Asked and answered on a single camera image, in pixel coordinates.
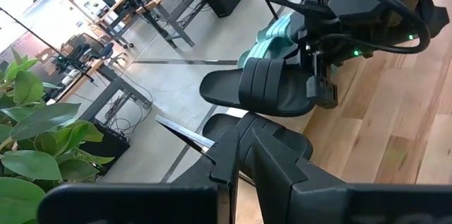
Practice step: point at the black office chair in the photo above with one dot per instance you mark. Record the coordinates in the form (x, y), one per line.
(88, 49)

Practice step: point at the wooden top office desk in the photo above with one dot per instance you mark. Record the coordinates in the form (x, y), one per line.
(106, 86)
(159, 1)

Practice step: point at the green leafy plant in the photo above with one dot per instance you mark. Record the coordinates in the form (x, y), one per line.
(31, 139)

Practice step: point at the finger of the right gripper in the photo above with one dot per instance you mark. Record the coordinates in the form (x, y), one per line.
(303, 7)
(323, 91)

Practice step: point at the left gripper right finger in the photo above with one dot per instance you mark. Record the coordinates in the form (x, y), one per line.
(353, 204)

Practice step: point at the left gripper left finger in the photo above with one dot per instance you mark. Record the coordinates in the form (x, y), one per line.
(141, 204)

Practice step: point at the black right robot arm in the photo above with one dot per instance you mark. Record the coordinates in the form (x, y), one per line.
(434, 15)

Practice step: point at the green rubber slide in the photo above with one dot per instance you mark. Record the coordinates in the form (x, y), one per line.
(277, 28)
(272, 51)

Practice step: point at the black rubber slide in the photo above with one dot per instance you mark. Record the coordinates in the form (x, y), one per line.
(268, 86)
(226, 123)

